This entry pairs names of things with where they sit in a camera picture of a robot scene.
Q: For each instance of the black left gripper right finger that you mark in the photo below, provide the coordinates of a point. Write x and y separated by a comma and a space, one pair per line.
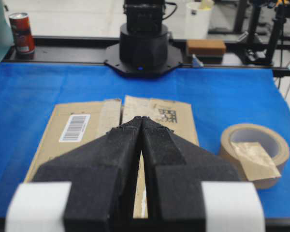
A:
192, 190

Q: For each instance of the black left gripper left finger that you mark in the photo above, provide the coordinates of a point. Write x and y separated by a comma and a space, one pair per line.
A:
84, 190

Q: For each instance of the brown cardboard box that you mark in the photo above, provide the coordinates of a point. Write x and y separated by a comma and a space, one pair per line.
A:
74, 124

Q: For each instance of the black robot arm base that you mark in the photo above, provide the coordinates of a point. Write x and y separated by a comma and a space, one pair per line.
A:
144, 46

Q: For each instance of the brown packing tape roll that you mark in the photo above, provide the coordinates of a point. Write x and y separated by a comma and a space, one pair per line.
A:
258, 153

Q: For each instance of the blue table cloth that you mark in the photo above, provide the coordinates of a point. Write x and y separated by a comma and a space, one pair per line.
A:
219, 98

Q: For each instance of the brown sponge block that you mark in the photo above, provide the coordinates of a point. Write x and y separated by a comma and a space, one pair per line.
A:
206, 50

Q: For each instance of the red drink can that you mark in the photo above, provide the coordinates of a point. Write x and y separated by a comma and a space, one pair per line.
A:
21, 31

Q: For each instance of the white plastic bucket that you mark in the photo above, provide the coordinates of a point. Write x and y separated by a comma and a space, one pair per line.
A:
197, 18

